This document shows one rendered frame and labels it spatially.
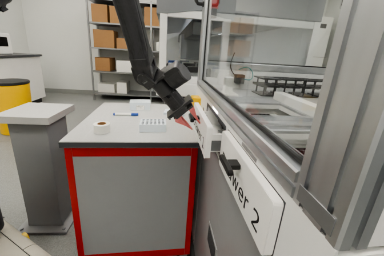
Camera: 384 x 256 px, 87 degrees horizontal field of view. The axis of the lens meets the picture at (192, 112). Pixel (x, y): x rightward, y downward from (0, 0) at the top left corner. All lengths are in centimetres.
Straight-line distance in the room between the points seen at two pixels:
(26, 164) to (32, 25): 450
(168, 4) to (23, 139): 118
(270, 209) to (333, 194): 11
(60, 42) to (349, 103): 541
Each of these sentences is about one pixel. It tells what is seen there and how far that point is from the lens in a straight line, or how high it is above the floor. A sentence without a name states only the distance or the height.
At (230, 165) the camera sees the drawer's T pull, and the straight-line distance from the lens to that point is 45.
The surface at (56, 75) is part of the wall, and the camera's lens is 561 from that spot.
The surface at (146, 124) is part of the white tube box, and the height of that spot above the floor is 80.
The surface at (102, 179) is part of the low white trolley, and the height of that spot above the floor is 57.
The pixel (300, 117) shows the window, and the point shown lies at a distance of 34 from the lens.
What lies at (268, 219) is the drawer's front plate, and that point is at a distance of 38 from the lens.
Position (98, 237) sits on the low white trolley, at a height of 24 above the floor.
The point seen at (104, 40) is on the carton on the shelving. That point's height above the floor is 123.
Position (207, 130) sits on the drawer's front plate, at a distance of 60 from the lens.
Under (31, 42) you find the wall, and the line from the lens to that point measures 579.
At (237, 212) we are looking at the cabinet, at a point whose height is 77.
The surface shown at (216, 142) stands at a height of 87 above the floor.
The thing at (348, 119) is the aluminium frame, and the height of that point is 108.
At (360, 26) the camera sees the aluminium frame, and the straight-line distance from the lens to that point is 26.
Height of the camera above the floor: 114
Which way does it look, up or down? 17 degrees down
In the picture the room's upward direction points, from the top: 4 degrees clockwise
